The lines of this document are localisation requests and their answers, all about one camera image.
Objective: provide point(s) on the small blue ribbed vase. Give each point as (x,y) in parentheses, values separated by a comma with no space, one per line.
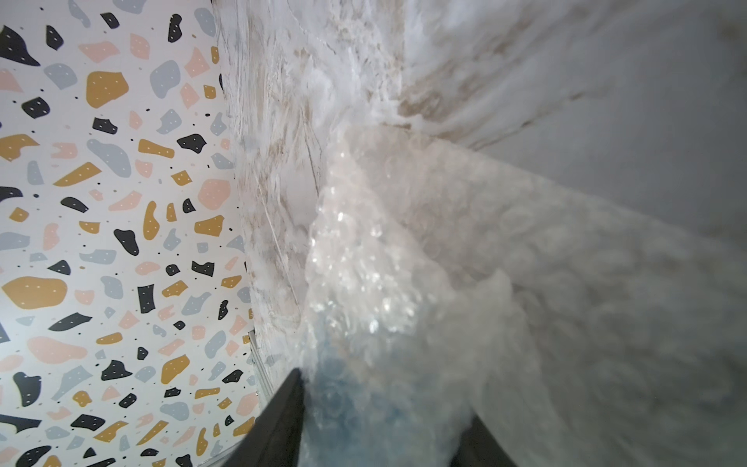
(364,407)

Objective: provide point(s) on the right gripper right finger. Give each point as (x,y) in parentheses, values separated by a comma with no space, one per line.
(478,448)

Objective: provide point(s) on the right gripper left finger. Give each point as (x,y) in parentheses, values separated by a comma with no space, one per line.
(275,438)

